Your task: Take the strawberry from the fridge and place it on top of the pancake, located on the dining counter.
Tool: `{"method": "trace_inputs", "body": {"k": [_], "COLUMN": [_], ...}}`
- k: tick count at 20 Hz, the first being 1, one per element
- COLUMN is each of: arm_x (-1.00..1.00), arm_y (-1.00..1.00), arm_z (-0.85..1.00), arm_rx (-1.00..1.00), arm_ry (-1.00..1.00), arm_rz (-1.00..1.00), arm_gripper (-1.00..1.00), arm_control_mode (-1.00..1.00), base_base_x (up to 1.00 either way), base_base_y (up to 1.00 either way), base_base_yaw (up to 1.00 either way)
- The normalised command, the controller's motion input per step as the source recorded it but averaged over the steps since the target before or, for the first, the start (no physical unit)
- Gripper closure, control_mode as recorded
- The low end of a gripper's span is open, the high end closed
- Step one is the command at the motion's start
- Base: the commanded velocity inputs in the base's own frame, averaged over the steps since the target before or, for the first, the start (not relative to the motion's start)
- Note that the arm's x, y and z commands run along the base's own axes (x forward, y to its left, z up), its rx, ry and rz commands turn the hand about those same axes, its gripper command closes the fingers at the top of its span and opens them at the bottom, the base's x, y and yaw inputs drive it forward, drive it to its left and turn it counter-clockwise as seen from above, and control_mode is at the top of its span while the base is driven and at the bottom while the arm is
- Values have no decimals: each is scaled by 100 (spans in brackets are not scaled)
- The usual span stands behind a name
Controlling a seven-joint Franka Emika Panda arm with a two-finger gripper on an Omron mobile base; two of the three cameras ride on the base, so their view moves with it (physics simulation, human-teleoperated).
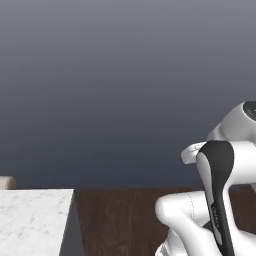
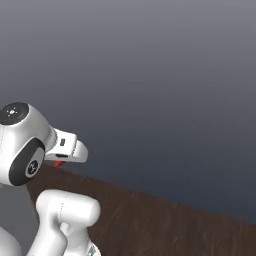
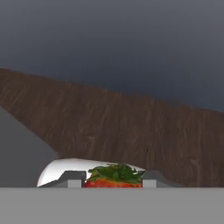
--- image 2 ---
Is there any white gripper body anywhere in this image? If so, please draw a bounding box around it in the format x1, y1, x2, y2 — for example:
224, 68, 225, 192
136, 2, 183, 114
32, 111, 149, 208
44, 138, 90, 164

